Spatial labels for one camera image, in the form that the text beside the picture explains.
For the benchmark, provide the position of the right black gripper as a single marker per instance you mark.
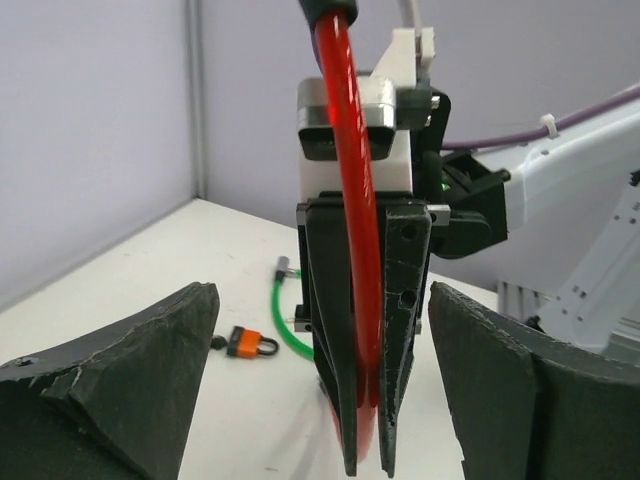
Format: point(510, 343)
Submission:
point(405, 237)

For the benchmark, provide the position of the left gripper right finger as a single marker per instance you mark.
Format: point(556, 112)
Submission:
point(527, 406)

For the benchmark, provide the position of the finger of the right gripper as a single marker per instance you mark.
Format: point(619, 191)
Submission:
point(329, 262)

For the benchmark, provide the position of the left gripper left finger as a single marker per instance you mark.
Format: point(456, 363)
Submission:
point(116, 403)

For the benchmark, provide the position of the red cable lock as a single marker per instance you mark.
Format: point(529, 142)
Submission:
point(328, 23)

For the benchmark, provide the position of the orange black padlock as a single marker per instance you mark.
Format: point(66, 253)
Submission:
point(250, 344)

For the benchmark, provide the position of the black head key bunch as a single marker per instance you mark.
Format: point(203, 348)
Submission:
point(218, 343)

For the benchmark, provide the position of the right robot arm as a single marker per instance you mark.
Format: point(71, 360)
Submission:
point(494, 188)

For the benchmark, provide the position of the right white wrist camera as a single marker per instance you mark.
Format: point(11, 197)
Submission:
point(396, 100)

